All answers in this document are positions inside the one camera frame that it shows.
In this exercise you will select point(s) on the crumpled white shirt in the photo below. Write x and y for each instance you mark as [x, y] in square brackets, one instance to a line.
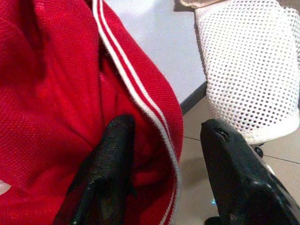
[248, 65]

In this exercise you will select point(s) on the red polo shirt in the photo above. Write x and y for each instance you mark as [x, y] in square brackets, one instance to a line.
[58, 82]

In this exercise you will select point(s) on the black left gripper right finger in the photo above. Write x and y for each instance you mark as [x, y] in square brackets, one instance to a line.
[239, 182]

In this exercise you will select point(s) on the white table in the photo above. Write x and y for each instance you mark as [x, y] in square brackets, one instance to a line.
[168, 47]

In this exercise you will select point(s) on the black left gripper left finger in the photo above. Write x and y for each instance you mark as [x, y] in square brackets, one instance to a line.
[103, 175]

